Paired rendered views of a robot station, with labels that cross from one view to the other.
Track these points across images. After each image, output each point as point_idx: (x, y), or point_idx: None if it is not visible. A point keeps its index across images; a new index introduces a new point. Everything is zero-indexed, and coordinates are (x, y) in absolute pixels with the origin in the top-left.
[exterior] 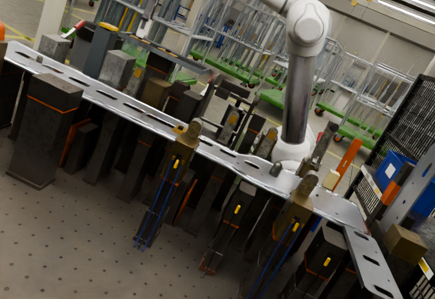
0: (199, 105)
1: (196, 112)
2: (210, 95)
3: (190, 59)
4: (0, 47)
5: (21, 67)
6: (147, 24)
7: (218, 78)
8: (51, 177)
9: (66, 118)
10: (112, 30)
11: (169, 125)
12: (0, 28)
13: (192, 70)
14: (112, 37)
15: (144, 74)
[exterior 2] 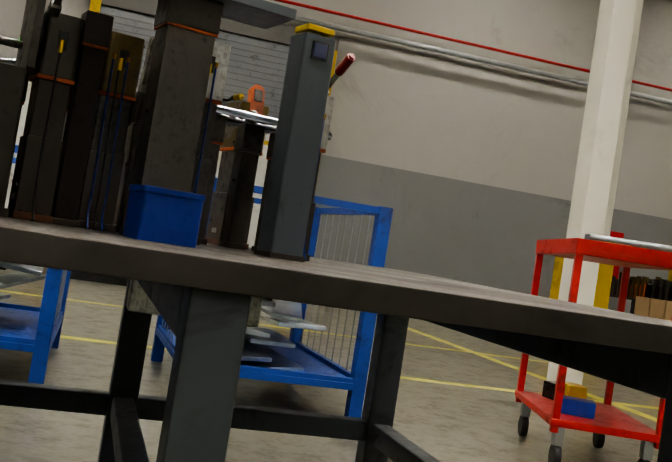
0: (43, 28)
1: (39, 45)
2: None
3: None
4: (236, 107)
5: (233, 125)
6: None
7: None
8: (115, 219)
9: (128, 128)
10: (298, 31)
11: (69, 102)
12: (249, 89)
13: None
14: (293, 44)
15: (149, 44)
